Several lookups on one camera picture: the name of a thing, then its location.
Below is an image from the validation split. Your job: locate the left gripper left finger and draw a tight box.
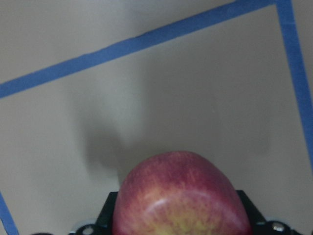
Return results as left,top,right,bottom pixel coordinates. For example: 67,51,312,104
95,191,118,235

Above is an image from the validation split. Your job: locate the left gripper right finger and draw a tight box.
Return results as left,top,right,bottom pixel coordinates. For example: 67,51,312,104
236,190,270,235

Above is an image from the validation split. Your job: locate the red yellow apple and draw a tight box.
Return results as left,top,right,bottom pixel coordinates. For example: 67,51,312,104
112,151,252,235

